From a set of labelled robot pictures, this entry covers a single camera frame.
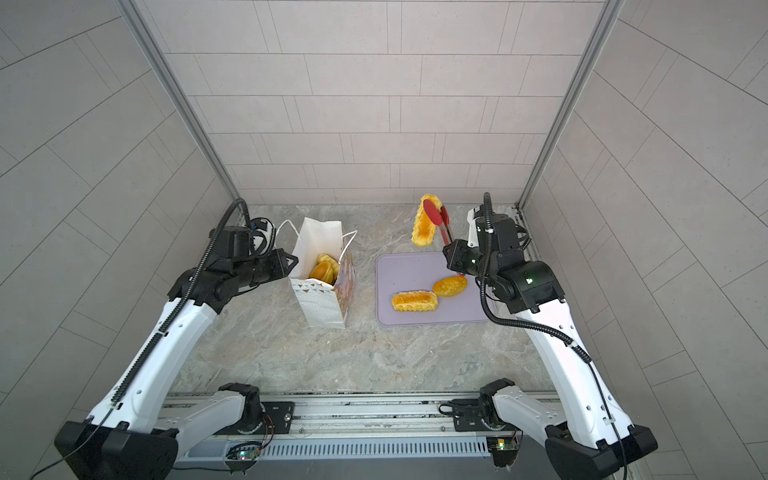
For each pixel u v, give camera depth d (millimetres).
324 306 754
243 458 645
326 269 842
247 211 1211
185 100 869
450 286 891
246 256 569
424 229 754
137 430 370
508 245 469
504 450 679
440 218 723
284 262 630
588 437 351
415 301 867
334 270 862
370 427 707
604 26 726
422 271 973
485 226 463
